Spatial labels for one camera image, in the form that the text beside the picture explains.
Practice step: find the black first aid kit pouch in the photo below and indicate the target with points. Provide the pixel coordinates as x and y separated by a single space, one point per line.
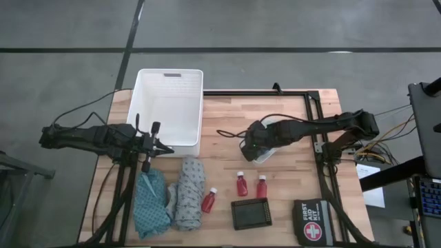
311 220

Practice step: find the small white plastic bin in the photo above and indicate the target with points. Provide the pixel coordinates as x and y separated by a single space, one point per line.
265 156

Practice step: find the white paper sheet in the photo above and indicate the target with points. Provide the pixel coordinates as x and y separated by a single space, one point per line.
365 170

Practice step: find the black slotted plastic basket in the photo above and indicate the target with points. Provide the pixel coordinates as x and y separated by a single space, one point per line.
251 214

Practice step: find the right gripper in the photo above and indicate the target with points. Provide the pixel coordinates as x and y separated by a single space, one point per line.
256 137

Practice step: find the black aluminium table frame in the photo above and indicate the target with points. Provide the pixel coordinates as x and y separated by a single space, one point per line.
258 93

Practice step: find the grey patterned gown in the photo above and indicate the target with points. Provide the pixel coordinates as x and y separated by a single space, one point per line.
189 193

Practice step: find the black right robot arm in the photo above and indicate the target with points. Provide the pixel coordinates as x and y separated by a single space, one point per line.
320 125

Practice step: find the grey metal bracket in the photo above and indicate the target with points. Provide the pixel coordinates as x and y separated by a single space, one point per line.
318 147

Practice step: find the backlit black keyboard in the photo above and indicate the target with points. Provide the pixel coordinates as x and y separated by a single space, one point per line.
430 196

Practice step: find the grey metal cart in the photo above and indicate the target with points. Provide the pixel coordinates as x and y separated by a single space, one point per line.
20 168

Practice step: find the red bottle with white cap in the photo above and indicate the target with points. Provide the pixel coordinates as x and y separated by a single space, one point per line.
262 189
208 201
242 186

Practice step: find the black table beam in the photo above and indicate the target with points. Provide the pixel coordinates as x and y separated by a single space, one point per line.
389 175

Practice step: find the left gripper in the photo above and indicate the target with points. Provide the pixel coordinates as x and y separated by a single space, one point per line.
132 143

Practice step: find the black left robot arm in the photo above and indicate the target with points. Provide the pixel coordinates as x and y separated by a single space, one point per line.
79 137

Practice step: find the teal patterned gown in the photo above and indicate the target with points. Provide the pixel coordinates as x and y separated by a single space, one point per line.
150 206

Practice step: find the large white perforated basket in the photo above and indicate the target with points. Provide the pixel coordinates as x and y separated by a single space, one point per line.
172 113

